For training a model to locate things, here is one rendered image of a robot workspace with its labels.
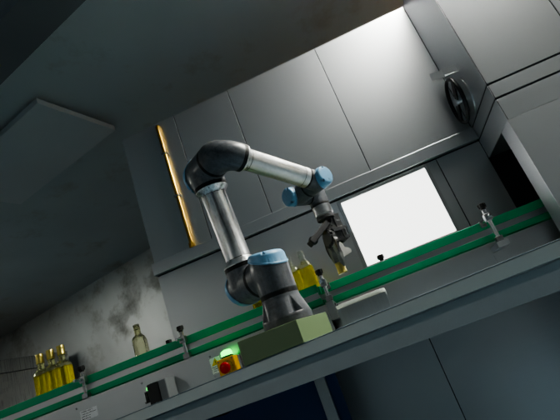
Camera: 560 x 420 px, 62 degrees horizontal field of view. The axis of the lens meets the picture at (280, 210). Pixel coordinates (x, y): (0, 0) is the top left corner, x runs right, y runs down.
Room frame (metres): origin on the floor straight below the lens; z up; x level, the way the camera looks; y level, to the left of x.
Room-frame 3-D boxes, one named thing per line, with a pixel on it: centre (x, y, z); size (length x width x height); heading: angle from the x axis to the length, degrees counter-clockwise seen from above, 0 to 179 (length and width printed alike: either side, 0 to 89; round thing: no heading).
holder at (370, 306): (1.69, -0.16, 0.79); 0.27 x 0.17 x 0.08; 172
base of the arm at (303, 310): (1.39, 0.09, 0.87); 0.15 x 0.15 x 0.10
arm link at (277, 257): (1.39, 0.09, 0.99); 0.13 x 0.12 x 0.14; 41
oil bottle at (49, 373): (2.08, 1.22, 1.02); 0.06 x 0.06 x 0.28; 82
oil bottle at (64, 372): (2.08, 1.16, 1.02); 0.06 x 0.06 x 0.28; 82
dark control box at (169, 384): (1.81, 0.65, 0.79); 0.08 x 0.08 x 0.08; 82
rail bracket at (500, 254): (1.69, -0.69, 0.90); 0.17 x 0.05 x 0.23; 172
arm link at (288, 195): (1.67, -0.09, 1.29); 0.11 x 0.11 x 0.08; 41
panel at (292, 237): (2.02, -0.23, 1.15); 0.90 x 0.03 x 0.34; 82
